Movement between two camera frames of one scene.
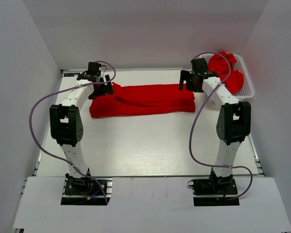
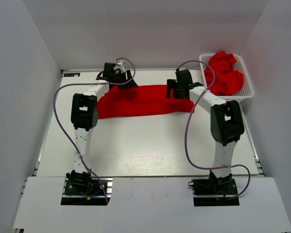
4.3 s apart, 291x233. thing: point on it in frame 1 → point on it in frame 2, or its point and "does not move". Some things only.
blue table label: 71,74 does not move
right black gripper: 185,76 → 172,84
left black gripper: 107,90 → 131,84
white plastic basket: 246,91 does not move
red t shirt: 143,100 does not move
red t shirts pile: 222,64 does not move
